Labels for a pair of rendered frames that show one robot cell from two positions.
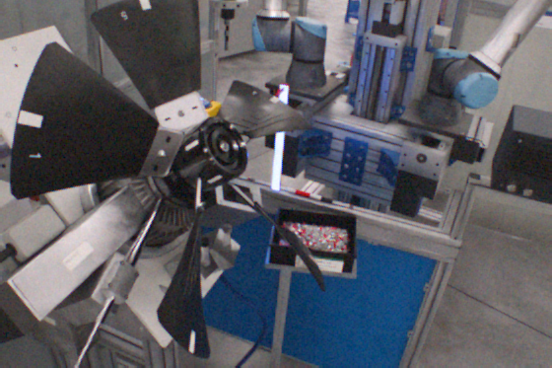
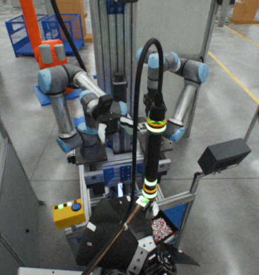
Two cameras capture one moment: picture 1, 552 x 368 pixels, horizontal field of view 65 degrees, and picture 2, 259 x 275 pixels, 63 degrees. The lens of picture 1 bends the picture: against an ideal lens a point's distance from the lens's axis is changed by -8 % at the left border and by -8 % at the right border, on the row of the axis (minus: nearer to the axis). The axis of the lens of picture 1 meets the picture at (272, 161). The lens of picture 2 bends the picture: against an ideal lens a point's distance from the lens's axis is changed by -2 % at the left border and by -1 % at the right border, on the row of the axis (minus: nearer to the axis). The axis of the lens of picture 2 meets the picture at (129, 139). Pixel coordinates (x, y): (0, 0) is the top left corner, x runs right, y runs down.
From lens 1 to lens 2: 0.85 m
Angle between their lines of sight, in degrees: 34
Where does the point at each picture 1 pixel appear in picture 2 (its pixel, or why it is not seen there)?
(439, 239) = (188, 196)
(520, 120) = (215, 154)
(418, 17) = (131, 102)
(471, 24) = not seen: hidden behind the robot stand
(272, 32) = (73, 142)
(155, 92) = (125, 263)
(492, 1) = not seen: hidden behind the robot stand
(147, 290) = not seen: outside the picture
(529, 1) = (189, 93)
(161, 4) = (97, 219)
